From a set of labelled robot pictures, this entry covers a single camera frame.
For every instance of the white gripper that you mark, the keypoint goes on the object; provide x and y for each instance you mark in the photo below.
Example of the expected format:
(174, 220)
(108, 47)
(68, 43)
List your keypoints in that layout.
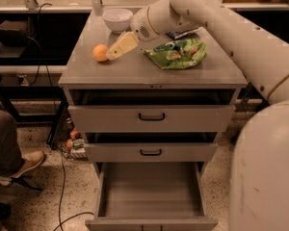
(141, 25)

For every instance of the orange fruit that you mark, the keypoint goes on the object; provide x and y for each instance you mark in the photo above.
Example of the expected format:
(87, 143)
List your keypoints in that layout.
(99, 53)

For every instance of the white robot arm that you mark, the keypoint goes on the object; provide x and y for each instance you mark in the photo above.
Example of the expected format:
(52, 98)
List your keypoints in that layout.
(259, 185)

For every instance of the grey metal drawer cabinet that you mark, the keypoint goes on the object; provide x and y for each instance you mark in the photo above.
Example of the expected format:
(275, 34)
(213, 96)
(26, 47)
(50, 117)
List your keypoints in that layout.
(134, 79)

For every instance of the grey top drawer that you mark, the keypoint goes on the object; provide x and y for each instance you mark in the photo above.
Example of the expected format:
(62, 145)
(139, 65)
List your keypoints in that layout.
(151, 118)

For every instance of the grey middle drawer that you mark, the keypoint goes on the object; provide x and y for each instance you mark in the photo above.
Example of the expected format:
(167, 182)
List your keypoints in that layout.
(151, 147)

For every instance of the grey open bottom drawer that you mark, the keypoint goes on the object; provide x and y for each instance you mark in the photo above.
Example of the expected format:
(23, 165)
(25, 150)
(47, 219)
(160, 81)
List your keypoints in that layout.
(150, 197)

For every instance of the white ceramic bowl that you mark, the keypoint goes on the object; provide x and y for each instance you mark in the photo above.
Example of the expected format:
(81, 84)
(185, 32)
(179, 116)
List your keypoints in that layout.
(117, 20)

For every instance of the green chip bag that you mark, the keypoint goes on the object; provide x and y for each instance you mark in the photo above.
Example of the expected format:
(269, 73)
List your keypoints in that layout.
(178, 54)

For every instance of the dark blue chip bag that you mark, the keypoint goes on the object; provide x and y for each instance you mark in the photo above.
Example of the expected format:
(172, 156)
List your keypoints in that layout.
(182, 34)

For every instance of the dark brown box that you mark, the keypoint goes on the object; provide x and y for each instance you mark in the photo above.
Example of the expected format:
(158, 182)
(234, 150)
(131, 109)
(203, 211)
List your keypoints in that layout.
(14, 33)

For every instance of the tan shoe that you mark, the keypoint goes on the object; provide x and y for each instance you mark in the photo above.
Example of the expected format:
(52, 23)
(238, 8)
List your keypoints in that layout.
(26, 163)

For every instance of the person's leg brown trousers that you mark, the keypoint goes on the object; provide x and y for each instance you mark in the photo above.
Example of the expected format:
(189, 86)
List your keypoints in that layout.
(11, 161)

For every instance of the wire basket with cans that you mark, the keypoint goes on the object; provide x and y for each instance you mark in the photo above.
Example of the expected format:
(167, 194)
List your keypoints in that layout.
(68, 139)

